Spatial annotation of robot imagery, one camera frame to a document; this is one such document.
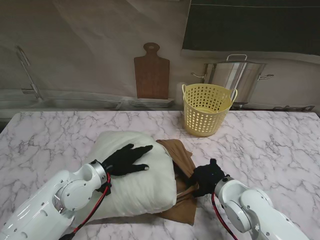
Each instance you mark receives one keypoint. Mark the chrome kitchen faucet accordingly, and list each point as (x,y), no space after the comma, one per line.
(38,95)

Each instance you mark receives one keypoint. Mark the steel kitchen sink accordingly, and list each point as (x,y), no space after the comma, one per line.
(62,103)

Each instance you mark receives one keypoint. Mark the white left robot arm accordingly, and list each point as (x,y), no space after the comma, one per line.
(42,205)

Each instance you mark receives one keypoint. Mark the yellow perforated laundry basket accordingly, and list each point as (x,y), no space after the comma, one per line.
(205,112)

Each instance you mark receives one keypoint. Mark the white cylindrical candle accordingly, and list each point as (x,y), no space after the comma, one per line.
(178,93)

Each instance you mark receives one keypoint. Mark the white pillow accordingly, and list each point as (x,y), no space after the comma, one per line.
(145,190)

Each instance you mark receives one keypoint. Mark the stack of white plates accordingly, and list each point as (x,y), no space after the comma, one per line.
(150,102)

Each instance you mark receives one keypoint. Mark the dark range hood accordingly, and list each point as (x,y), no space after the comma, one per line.
(250,25)

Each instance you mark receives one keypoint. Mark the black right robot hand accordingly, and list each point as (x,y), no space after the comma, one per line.
(207,177)

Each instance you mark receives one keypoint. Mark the large steel stock pot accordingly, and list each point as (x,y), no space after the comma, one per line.
(240,75)

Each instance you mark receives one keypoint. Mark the brown pillowcase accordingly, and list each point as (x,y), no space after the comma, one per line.
(185,165)

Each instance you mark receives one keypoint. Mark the brown wooden cutting board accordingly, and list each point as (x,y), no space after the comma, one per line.
(151,75)

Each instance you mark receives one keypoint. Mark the black stove grate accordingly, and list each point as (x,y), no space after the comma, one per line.
(300,108)

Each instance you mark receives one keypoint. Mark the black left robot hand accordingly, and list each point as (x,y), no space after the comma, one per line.
(125,161)

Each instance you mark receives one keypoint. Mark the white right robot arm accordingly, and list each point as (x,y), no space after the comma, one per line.
(255,210)

